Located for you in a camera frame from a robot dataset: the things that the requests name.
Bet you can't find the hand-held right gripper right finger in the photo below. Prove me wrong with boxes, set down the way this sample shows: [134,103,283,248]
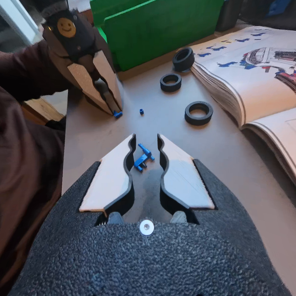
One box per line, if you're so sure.
[157,134,215,213]

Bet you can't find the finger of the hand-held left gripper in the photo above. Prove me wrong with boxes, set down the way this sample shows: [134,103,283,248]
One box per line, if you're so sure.
[93,50,123,112]
[67,62,114,115]

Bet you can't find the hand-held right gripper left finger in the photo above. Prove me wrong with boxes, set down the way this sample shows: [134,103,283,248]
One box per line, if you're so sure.
[79,134,137,216]

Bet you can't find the person's left forearm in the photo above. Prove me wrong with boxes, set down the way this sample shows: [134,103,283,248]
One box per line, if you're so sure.
[0,39,71,103]

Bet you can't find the grey desk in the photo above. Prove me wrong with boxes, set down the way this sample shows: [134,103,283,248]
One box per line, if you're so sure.
[61,21,296,296]

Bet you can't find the wooden bench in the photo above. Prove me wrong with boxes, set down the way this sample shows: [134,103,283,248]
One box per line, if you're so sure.
[22,98,64,126]

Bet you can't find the person's black trousers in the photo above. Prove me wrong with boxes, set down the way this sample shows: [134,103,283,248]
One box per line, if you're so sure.
[45,116,67,131]

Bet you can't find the black toy tyre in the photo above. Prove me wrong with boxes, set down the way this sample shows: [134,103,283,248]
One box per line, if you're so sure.
[160,73,182,92]
[184,101,214,126]
[172,47,195,72]

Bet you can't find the white framed glass partition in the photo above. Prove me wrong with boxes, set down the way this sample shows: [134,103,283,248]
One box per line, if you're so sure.
[0,0,40,45]

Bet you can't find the green storage bin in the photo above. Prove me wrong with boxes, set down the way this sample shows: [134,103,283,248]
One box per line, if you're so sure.
[89,0,225,72]

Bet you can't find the open instruction booklet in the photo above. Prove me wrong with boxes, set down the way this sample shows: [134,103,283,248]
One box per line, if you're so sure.
[190,25,296,183]

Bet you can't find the black case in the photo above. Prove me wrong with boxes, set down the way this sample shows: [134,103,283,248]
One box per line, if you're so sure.
[216,0,244,32]

